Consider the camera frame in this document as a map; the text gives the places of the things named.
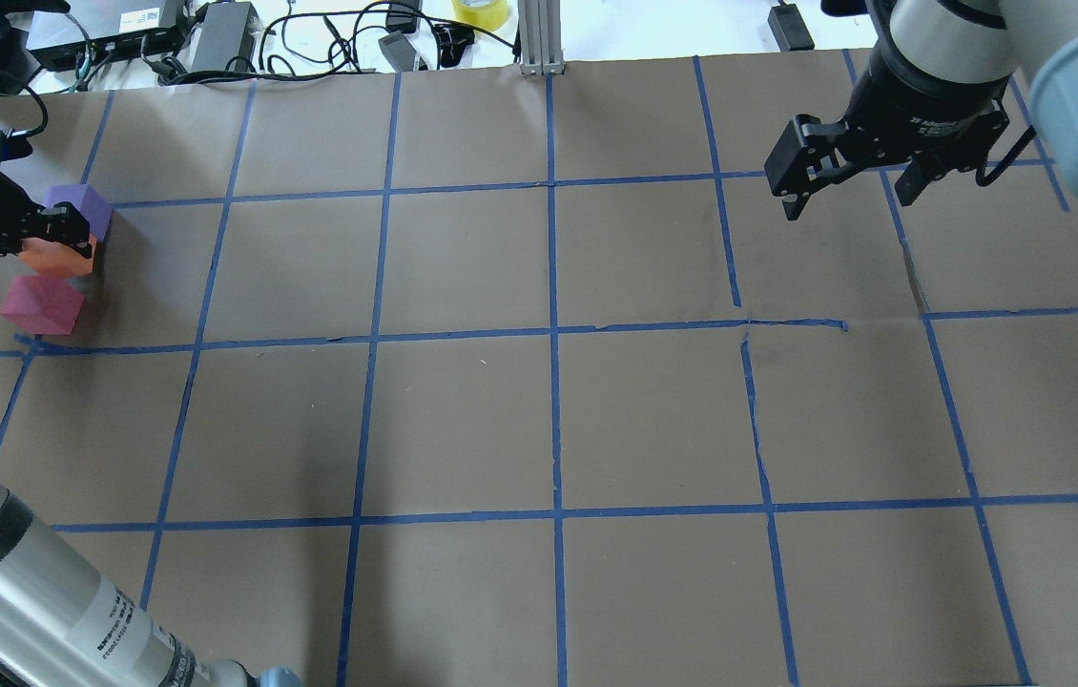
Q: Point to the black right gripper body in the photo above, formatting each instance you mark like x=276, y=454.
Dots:
x=921, y=95

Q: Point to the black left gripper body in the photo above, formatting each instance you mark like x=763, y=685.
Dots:
x=5, y=212

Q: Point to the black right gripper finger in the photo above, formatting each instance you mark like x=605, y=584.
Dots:
x=922, y=170
x=805, y=159

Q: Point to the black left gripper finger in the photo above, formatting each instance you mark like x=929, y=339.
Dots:
x=83, y=249
x=63, y=221

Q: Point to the orange foam block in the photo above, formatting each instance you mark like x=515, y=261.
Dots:
x=49, y=259

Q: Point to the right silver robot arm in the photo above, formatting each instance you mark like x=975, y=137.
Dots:
x=1032, y=43

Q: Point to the purple foam block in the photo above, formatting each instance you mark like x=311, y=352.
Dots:
x=96, y=210

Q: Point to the pink foam block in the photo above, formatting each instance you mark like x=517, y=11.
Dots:
x=42, y=305

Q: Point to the black power adapter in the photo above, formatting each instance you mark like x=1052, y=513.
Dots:
x=788, y=28

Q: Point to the black power brick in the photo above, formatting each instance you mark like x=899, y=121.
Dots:
x=226, y=37

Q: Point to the yellow tape roll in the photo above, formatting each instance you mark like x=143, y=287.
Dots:
x=489, y=15

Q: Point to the aluminium frame post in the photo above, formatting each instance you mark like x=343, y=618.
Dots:
x=539, y=31

